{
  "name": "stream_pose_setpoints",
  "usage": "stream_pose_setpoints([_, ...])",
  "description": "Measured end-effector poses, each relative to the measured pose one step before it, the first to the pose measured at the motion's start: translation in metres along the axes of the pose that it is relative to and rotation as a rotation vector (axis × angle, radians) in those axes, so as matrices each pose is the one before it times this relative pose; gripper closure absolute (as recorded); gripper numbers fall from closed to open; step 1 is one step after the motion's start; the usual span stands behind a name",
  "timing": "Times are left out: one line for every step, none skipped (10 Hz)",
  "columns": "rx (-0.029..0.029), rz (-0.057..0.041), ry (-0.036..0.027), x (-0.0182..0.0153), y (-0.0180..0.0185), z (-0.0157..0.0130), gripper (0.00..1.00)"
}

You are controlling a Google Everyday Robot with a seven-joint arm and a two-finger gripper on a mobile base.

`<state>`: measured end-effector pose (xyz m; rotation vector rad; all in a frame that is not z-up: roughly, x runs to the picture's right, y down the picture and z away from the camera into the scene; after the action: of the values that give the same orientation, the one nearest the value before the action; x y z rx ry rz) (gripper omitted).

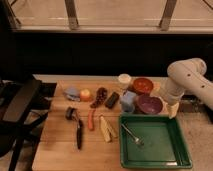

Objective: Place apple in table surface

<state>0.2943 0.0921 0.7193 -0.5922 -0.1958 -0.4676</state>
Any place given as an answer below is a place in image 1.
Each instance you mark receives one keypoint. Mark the black rectangular block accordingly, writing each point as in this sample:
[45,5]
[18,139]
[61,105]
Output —
[112,100]

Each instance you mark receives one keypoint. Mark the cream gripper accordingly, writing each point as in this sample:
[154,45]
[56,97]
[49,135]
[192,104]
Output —
[172,110]

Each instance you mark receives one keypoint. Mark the metal window frame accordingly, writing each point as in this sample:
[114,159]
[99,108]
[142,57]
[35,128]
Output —
[111,16]

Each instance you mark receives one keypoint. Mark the purple bowl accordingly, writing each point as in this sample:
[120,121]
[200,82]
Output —
[149,105]

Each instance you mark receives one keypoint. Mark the metal spoon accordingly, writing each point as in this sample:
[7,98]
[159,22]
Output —
[136,139]

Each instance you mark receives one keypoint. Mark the red bowl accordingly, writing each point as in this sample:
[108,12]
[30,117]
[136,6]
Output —
[143,85]

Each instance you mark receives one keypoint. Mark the orange apple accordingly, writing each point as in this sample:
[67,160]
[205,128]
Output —
[85,95]

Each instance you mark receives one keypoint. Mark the green plastic tray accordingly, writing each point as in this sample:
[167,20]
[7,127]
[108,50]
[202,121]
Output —
[164,144]

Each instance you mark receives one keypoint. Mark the blue cup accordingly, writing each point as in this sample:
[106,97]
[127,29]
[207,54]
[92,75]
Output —
[127,102]

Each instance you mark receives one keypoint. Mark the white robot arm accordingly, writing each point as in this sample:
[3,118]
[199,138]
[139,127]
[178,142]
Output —
[186,75]

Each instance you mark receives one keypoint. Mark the black chair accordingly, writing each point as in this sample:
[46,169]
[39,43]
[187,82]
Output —
[31,95]

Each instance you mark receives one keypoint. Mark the white cup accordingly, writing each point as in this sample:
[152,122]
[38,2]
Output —
[124,80]

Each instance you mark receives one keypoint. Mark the blue grey cloth toy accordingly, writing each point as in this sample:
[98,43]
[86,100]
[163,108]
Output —
[72,94]

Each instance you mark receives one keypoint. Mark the orange carrot toy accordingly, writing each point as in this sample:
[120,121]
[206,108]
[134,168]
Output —
[90,119]

